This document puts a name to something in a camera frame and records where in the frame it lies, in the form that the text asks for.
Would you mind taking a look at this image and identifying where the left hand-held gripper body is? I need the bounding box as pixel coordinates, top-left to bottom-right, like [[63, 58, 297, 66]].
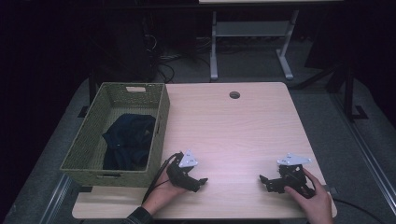
[[166, 149, 201, 193]]

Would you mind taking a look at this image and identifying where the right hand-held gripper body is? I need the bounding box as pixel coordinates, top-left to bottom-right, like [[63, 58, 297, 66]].
[[275, 152, 316, 200]]

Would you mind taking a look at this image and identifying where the dark blue cloth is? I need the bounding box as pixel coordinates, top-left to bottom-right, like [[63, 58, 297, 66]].
[[101, 113, 157, 172]]

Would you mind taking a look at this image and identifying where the green woven basket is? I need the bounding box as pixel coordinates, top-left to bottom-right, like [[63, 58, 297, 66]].
[[59, 81, 171, 189]]

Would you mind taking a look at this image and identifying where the person's left hand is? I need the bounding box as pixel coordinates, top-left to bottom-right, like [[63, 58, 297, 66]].
[[141, 170, 189, 217]]

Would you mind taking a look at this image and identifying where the person's right hand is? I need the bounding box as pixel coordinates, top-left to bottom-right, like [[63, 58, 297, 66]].
[[283, 168, 334, 224]]

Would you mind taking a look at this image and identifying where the black metal stand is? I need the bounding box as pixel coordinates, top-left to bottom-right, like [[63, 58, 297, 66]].
[[323, 62, 369, 123]]

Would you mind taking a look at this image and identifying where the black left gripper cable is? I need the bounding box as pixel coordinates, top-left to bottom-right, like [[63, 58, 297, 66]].
[[142, 152, 183, 204]]

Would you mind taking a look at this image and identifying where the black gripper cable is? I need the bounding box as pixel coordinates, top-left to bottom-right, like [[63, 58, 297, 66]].
[[142, 152, 183, 204], [323, 186, 387, 224]]

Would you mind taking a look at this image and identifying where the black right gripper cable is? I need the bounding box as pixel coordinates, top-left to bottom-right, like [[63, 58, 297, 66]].
[[323, 186, 387, 224]]

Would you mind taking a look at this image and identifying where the bundle of floor cables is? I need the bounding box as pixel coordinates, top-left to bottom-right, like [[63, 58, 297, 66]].
[[143, 31, 213, 84]]

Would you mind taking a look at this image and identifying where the white metal table frame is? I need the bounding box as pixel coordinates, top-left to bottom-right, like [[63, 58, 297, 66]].
[[209, 9, 300, 81]]

